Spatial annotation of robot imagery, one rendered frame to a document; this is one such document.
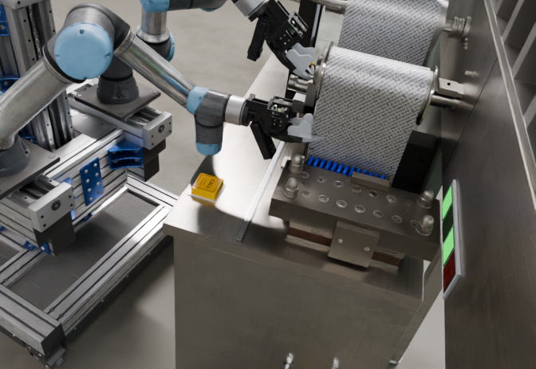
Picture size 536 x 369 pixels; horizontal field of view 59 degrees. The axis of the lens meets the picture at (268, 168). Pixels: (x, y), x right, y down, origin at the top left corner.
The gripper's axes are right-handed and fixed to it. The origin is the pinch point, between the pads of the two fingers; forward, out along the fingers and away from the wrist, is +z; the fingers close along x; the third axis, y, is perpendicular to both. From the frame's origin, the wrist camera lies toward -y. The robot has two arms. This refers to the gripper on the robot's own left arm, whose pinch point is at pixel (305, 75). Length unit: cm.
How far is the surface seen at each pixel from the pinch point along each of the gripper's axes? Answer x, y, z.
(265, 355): -32, -55, 56
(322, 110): -5.6, 0.2, 8.2
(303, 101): 2.9, -6.9, 6.2
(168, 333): -11, -116, 52
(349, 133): -5.7, 1.7, 17.3
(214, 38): 257, -169, -9
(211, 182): -14.5, -35.1, 5.5
